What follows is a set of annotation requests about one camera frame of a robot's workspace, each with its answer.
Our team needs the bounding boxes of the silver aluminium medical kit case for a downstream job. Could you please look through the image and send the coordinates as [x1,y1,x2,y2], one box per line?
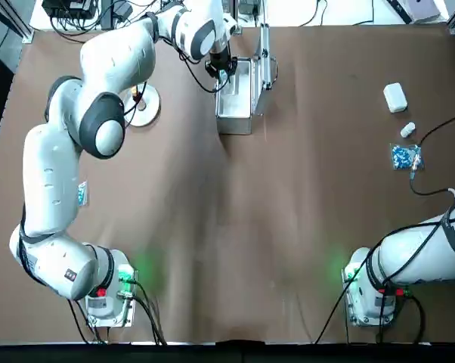
[214,23,280,136]

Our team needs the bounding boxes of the black cable with metal connector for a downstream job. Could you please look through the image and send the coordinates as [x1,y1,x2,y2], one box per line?
[410,111,455,197]

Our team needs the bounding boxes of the gray round plate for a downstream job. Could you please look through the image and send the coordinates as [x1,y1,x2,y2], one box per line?
[123,85,163,128]

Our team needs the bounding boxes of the white green hydrogen peroxide bottle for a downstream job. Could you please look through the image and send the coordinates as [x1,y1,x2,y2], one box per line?
[219,75,237,96]

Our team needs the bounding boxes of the black finned power supply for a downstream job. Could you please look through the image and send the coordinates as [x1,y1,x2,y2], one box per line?
[238,0,262,16]

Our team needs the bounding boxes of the black desk gadget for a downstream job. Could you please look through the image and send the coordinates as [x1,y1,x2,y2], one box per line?
[385,0,412,17]

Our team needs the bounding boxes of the black thick base cable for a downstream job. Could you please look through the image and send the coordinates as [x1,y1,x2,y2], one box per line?
[131,279,169,346]
[313,241,379,346]

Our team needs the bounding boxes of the small black power adapter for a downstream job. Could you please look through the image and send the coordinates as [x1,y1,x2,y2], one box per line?
[113,0,135,19]

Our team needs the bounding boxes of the white rounded plastic box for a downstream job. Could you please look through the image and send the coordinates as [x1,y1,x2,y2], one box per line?
[382,82,408,113]

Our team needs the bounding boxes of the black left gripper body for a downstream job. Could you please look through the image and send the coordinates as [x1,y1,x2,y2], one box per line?
[205,51,239,81]

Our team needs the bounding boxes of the black flat electronics box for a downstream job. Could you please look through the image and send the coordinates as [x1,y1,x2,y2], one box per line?
[42,0,97,20]

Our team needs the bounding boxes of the purple grey box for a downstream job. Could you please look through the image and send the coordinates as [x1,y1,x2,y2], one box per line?
[408,0,442,22]

